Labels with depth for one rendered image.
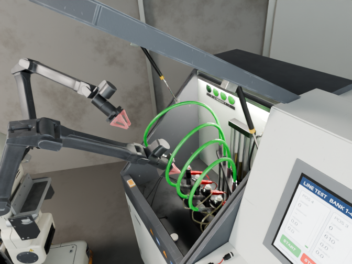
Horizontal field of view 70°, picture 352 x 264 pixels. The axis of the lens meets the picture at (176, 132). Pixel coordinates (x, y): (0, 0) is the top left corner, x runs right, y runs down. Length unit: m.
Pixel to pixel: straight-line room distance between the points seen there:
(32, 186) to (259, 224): 1.12
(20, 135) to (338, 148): 0.87
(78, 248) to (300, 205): 1.66
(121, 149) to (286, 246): 0.66
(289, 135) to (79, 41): 2.16
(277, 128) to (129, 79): 2.03
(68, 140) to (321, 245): 0.82
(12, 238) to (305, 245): 1.28
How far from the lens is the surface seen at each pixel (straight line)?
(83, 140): 0.93
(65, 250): 2.16
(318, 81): 1.20
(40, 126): 0.90
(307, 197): 0.81
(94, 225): 2.59
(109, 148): 0.98
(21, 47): 2.76
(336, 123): 0.79
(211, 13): 2.61
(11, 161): 0.98
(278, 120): 0.82
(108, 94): 1.19
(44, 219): 1.66
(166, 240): 1.17
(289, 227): 0.88
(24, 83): 1.52
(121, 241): 2.40
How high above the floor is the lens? 1.92
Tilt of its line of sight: 33 degrees down
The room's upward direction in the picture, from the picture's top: 5 degrees counter-clockwise
